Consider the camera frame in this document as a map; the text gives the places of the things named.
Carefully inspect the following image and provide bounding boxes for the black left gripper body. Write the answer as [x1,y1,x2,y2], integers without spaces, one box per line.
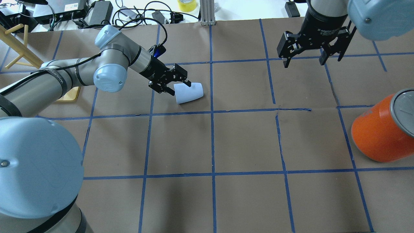
[139,61,188,93]

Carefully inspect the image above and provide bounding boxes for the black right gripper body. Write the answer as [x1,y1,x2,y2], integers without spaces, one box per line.
[277,26,357,60]

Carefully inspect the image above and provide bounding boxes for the white plastic cup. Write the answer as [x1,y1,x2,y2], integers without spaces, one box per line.
[174,83,204,104]

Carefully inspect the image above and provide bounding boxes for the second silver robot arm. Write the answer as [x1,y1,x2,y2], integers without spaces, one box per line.
[148,0,413,96]

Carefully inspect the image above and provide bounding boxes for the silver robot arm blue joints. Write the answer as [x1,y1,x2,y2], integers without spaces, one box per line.
[1,25,164,233]

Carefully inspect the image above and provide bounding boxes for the yellow tape roll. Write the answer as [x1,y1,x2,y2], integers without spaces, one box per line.
[177,0,197,12]

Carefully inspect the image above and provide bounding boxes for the black power brick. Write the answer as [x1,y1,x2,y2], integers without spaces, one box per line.
[88,0,113,25]

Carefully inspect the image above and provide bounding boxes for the orange can with grey lid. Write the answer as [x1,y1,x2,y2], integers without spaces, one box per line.
[351,88,414,163]

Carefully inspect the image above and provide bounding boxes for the wooden rack stand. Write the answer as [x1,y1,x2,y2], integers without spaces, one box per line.
[1,24,63,88]

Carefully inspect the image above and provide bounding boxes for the aluminium frame post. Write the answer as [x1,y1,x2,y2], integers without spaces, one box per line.
[200,0,216,26]

